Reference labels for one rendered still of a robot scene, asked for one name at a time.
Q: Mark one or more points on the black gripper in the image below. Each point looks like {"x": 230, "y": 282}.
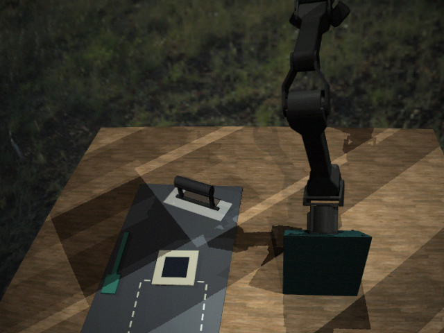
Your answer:
{"x": 340, "y": 12}

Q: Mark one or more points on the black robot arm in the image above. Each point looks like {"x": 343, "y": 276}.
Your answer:
{"x": 306, "y": 113}

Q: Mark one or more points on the teal flat paddle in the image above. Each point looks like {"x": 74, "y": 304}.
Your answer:
{"x": 112, "y": 280}

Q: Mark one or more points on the beige square tile with dark centre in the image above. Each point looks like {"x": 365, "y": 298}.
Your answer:
{"x": 175, "y": 267}

